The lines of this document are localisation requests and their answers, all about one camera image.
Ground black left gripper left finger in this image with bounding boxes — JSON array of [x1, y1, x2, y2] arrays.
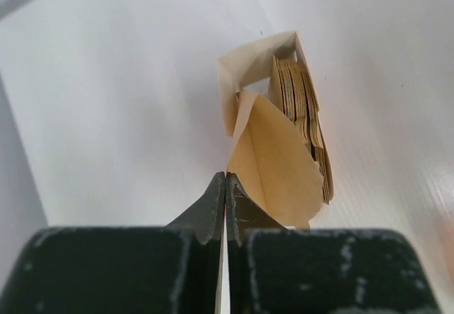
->
[[1, 172, 226, 313]]

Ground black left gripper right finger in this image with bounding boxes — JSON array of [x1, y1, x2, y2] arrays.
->
[[226, 174, 453, 313]]

